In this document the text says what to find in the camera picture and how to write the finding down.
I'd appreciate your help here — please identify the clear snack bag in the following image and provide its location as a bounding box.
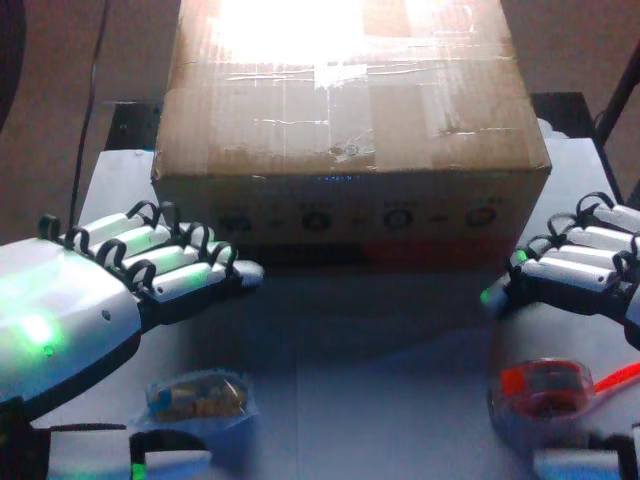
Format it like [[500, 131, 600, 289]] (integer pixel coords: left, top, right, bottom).
[[132, 368, 259, 431]]

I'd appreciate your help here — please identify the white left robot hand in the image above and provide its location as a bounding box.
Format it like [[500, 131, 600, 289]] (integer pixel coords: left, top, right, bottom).
[[0, 199, 265, 416]]

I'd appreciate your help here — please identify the large cardboard box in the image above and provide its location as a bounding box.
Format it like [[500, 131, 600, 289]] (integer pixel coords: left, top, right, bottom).
[[149, 0, 554, 269]]

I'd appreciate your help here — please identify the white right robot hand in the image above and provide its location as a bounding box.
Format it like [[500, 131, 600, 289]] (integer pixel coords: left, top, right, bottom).
[[479, 191, 640, 351]]

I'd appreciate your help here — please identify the white bracket with black block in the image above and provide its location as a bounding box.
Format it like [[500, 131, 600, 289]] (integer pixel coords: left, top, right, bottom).
[[532, 422, 640, 480], [128, 430, 211, 480]]

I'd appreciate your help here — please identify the small orange-red object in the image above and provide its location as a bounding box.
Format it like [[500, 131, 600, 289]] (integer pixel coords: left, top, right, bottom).
[[487, 357, 640, 436]]

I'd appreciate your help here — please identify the thin black cable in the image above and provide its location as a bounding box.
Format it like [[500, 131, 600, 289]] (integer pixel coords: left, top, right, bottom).
[[69, 0, 111, 226]]

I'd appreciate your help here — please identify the black slanted pole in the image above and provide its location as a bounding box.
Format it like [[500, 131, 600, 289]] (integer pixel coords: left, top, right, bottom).
[[594, 49, 640, 146]]

